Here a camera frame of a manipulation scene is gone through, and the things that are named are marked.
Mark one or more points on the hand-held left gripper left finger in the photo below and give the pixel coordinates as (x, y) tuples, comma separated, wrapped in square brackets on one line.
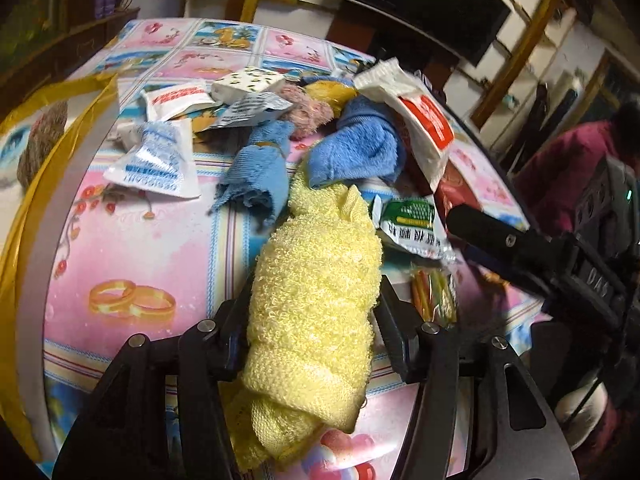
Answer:
[(226, 336)]

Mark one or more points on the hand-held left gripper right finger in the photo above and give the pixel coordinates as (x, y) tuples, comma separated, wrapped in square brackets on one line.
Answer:
[(400, 355)]

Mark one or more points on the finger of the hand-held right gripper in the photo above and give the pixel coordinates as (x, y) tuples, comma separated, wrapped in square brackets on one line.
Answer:
[(490, 232), (500, 272)]

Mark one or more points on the yellow terry towel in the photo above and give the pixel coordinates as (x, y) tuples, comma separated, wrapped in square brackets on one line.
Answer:
[(310, 310)]

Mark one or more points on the yellow rimmed basket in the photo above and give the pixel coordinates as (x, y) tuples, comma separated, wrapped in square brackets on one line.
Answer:
[(65, 170)]

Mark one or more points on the person's right hand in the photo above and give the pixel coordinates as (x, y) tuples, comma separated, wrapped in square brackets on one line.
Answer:
[(580, 417)]

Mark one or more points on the red gold snack packet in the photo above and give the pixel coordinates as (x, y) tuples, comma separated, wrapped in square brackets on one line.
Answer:
[(457, 180)]

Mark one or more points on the clear packet of coloured sticks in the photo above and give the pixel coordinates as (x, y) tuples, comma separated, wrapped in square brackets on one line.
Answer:
[(432, 292)]

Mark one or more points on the green label packet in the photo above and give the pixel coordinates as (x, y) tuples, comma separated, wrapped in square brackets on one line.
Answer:
[(410, 225)]

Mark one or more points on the person's maroon clothed body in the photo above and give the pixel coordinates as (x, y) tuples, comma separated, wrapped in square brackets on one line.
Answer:
[(565, 175)]

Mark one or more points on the printed plastic tablecloth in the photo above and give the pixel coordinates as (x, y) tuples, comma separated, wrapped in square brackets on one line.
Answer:
[(150, 240)]

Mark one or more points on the large blue towel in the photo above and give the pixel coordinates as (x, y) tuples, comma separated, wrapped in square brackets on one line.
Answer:
[(360, 140)]

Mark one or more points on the large white red-label packet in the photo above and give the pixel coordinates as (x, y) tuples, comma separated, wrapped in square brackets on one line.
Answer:
[(400, 90)]

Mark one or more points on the small blue towel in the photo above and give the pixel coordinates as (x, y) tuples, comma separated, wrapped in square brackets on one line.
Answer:
[(260, 165)]

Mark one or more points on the white packet blue print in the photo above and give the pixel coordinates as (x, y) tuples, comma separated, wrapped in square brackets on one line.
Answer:
[(155, 160)]

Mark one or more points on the yellow orange cloth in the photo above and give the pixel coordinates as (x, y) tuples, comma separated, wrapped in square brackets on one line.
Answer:
[(330, 91)]

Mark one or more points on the pink fuzzy towel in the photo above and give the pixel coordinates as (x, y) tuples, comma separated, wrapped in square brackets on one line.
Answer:
[(310, 110)]

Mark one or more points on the yellow packet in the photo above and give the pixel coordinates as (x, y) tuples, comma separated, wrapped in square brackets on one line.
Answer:
[(207, 119)]

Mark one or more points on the silver crumpled packet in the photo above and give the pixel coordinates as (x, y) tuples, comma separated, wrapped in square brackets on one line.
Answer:
[(250, 110)]

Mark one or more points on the black television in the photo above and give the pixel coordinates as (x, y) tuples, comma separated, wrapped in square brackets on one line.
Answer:
[(425, 0)]

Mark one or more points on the white packet red print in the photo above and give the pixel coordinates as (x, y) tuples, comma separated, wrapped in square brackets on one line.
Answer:
[(175, 97)]

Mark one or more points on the white dotted tissue pack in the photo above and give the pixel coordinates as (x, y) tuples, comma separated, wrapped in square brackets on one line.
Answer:
[(245, 82)]

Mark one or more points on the brown fuzzy towel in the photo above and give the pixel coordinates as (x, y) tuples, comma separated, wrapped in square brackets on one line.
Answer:
[(42, 140)]

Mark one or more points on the dark wooden cabinet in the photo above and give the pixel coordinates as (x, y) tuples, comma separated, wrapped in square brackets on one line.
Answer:
[(65, 52)]

